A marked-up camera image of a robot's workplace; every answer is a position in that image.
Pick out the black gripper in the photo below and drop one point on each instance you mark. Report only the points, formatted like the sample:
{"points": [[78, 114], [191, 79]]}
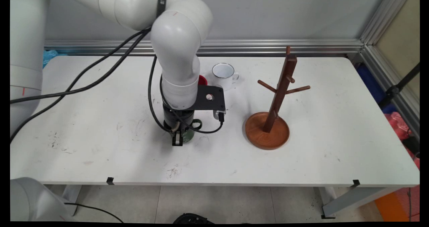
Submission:
{"points": [[179, 119]]}

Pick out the green enamel mug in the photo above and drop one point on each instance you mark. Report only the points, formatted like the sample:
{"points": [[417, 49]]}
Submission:
{"points": [[187, 138]]}

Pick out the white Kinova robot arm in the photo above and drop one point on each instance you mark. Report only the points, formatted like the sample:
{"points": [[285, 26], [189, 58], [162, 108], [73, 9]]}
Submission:
{"points": [[177, 52]]}

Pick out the red ceramic mug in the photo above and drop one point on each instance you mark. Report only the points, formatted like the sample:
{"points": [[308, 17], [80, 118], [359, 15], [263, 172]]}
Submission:
{"points": [[202, 80]]}

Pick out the white enamel mug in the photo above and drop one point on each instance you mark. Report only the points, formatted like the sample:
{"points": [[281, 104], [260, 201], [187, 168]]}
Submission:
{"points": [[223, 81]]}

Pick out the black table edge clip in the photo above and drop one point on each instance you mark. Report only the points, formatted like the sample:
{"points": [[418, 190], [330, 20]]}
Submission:
{"points": [[356, 183], [110, 180]]}

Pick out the wooden mug tree stand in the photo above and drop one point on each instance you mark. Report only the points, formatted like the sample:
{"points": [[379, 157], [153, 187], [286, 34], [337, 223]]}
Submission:
{"points": [[268, 134]]}

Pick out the grey metal table leg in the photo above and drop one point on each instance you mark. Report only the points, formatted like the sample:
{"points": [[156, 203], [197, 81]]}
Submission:
{"points": [[71, 196], [352, 200]]}

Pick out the blue bubble packaging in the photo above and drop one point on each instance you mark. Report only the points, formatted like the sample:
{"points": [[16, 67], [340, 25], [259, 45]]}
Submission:
{"points": [[52, 57]]}

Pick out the grey rounded machine housing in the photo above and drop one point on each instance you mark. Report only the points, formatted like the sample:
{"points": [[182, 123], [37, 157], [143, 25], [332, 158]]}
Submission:
{"points": [[33, 200]]}

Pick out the red plastic bag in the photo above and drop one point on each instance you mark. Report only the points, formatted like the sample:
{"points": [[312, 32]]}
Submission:
{"points": [[395, 123]]}

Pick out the black tripod pole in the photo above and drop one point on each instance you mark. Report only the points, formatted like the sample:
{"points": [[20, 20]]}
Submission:
{"points": [[392, 91]]}

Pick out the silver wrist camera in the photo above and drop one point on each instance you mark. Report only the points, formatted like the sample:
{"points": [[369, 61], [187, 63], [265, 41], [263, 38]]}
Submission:
{"points": [[218, 113]]}

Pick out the aluminium frame rail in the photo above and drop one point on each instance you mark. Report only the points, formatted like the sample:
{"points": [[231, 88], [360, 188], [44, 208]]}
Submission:
{"points": [[392, 86], [318, 46]]}

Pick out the aluminium frame post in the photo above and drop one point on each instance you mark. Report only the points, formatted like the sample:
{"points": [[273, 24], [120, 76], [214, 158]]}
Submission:
{"points": [[385, 17]]}

